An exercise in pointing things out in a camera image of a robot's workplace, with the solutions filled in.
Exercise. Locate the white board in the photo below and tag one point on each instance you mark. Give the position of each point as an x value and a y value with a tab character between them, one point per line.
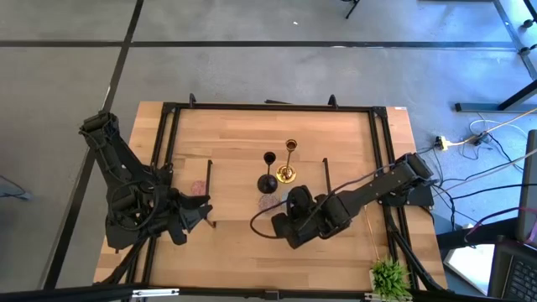
470	264

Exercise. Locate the black laptop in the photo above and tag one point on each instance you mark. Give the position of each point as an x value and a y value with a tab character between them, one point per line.
518	277

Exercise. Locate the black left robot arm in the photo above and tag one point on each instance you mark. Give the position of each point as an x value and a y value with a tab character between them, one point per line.
126	180

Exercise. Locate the green potted plant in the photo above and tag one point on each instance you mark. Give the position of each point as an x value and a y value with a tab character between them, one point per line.
390	279

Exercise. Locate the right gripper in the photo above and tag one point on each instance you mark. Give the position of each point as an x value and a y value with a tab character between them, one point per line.
306	230

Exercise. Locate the black front crossbar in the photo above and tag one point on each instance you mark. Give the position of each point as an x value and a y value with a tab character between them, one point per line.
84	291

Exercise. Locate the black desk foot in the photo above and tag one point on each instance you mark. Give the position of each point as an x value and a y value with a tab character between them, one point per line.
495	107

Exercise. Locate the grey desk base rail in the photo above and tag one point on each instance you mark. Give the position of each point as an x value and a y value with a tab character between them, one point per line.
503	14

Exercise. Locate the grey floor object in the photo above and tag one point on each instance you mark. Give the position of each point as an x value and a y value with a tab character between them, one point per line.
19	195

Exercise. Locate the black aluminium table frame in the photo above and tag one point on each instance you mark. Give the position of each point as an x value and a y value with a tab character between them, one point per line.
272	106

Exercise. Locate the wooden riser shelf black frame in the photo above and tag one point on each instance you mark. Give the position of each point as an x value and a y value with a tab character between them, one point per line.
239	189

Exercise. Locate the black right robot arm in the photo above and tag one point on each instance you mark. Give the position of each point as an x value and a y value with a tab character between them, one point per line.
377	184

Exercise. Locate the purple patterned candle tin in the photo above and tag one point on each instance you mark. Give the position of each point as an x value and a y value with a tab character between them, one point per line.
268	202

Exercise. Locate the silver frame bracket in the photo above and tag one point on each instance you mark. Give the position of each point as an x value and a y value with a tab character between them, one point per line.
155	292

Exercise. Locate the teal patterned candle tin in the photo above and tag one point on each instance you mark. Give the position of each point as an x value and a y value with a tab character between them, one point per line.
285	195

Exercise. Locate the dark monitor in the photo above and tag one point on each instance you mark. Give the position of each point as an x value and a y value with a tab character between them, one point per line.
528	189

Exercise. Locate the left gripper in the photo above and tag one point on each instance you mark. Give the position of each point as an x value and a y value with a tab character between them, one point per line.
174	218

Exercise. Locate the black candlestick holder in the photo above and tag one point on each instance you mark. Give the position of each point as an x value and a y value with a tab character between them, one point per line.
267	182

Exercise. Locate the pink patterned candle tin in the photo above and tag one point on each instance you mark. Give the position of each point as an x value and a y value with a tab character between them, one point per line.
199	188

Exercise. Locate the black stand leg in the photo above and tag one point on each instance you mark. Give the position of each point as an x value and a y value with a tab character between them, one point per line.
351	8

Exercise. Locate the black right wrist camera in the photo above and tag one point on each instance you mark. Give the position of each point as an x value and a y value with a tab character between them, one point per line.
301	201

